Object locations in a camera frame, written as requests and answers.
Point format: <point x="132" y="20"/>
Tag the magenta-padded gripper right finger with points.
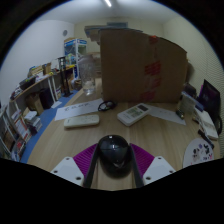
<point x="159" y="168"/>

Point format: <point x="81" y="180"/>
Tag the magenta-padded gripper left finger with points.
<point x="68" y="170"/>

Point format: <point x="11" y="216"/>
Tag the black computer mouse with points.
<point x="114" y="154"/>

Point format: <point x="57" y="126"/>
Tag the round printed hand fan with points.
<point x="197" y="152"/>

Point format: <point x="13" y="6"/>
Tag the slim white remote control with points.
<point x="81" y="121"/>

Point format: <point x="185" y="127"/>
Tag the plain white paper sheet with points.
<point x="168" y="115"/>

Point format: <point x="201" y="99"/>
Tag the black marker pen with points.
<point x="206" y="138"/>

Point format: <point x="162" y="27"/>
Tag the white remote with display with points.
<point x="133" y="114"/>

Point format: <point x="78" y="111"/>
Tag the white paper sheet with writing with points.
<point x="77" y="108"/>

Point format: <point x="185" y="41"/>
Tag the white shelf unit with books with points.
<point x="16" y="133"/>

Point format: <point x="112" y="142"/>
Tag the flat white box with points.
<point x="208" y="123"/>

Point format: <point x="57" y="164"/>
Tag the black framed screen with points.
<point x="210" y="96"/>

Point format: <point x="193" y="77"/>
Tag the black tall stand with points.
<point x="64" y="75"/>

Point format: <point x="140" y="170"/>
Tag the clear plastic water jar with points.
<point x="87" y="71"/>

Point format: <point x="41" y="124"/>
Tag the large brown cardboard box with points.
<point x="133" y="66"/>

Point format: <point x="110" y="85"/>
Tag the blue and white cabinet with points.
<point x="75" y="50"/>

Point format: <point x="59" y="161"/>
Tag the ceiling tube light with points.
<point x="107" y="2"/>

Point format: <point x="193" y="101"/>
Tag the wooden wall desk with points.
<point x="36" y="81"/>

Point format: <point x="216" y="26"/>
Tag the round wall clock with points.
<point x="65" y="33"/>

